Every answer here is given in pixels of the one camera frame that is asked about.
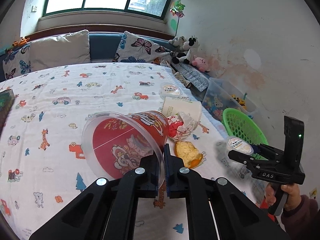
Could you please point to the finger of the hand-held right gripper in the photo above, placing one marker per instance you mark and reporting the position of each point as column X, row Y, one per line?
column 266, row 150
column 241, row 157

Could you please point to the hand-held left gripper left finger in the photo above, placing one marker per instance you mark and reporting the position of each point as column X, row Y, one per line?
column 147, row 170

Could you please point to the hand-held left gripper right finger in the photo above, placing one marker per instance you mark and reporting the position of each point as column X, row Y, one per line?
column 167, row 170

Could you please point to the white lidded pudding cup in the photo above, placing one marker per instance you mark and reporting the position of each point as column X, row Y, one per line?
column 171, row 91
column 237, row 146

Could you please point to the green plastic basket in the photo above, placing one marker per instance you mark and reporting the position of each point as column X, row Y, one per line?
column 242, row 127

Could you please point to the red plastic cup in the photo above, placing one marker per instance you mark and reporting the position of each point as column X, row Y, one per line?
column 125, row 142

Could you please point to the person's right forearm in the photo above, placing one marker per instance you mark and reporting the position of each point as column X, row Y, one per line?
column 300, row 217

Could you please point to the person's right hand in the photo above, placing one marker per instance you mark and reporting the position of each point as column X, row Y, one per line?
column 291, row 196

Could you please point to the orange peel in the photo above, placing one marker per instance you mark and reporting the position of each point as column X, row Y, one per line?
column 188, row 153

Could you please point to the crumpled red white wrapper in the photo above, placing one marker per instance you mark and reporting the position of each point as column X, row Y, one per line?
column 180, row 127

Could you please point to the orange plastic object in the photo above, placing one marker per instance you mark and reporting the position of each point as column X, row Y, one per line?
column 263, row 205

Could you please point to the yellow toy car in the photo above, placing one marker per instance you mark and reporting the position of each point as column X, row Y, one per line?
column 240, row 100

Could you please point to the clear plastic storage bin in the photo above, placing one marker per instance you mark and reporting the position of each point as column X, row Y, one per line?
column 225, row 96

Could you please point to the white paper cup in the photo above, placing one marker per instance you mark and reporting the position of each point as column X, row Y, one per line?
column 183, row 108

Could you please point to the printed wrapping paper roll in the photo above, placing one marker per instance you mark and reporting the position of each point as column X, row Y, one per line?
column 181, row 78

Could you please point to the folded patterned cloth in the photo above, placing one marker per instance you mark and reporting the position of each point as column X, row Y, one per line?
column 192, row 74

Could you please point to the pink plush toy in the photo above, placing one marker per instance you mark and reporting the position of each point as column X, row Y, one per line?
column 200, row 63

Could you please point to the black and white cow plush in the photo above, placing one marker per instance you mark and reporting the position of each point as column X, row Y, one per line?
column 188, row 50

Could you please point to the butterfly print pillow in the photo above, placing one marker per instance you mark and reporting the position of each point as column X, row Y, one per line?
column 142, row 47
column 17, row 62

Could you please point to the grey plush toy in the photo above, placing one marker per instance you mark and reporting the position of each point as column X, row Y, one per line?
column 178, row 42

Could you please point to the blue sofa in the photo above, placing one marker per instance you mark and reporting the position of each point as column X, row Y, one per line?
column 102, row 45

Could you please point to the beige pillow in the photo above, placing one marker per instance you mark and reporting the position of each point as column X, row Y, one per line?
column 60, row 47

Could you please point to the colourful pinwheel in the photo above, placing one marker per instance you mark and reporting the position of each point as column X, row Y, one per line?
column 177, row 10

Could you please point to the orange toy animal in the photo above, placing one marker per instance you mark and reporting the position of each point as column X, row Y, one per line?
column 21, row 41

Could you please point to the white wall socket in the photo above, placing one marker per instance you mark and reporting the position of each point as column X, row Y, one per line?
column 34, row 8

